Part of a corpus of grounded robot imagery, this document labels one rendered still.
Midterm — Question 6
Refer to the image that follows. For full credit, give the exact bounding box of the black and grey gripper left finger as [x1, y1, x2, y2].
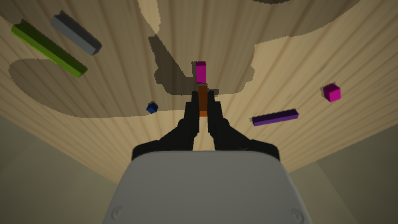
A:
[131, 91, 199, 161]

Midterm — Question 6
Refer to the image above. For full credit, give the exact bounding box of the purple rod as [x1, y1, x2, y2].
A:
[252, 109, 299, 126]

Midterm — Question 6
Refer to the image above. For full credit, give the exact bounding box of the small blue cube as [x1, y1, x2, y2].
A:
[147, 103, 158, 114]

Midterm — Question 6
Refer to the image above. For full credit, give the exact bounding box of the orange rectangular bar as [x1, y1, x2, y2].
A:
[198, 86, 208, 117]

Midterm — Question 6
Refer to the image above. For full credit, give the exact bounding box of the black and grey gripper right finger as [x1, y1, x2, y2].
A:
[207, 90, 280, 161]

